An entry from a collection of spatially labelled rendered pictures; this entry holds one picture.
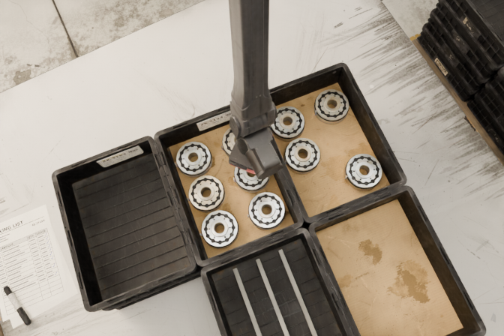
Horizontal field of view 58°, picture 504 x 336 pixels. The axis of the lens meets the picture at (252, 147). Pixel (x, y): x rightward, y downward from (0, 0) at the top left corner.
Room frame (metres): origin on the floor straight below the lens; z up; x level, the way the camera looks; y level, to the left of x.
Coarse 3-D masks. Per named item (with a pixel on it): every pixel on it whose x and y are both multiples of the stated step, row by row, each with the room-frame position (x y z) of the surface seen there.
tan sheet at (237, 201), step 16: (224, 128) 0.51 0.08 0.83; (176, 144) 0.48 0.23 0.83; (208, 144) 0.47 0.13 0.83; (192, 160) 0.42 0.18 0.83; (224, 160) 0.41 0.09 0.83; (224, 176) 0.36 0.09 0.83; (272, 176) 0.34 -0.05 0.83; (208, 192) 0.32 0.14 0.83; (240, 192) 0.31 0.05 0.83; (256, 192) 0.30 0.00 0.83; (272, 192) 0.29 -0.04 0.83; (192, 208) 0.28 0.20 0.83; (224, 208) 0.27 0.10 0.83; (240, 208) 0.26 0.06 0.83; (240, 224) 0.21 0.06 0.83; (288, 224) 0.20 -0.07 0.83; (240, 240) 0.17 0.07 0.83; (208, 256) 0.14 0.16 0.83
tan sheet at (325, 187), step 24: (312, 96) 0.58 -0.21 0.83; (312, 120) 0.50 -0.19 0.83; (288, 144) 0.43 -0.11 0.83; (336, 144) 0.41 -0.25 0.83; (360, 144) 0.40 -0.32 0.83; (288, 168) 0.36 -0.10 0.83; (336, 168) 0.34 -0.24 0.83; (312, 192) 0.28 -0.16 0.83; (336, 192) 0.27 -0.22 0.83; (360, 192) 0.26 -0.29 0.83; (312, 216) 0.21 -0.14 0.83
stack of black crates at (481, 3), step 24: (456, 0) 1.04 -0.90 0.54; (480, 0) 1.06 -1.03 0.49; (432, 24) 1.08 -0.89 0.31; (456, 24) 0.98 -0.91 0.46; (480, 24) 0.90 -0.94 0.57; (432, 48) 1.02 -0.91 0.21; (456, 48) 0.92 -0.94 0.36; (480, 48) 0.84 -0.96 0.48; (456, 72) 0.86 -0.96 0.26; (480, 72) 0.78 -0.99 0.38
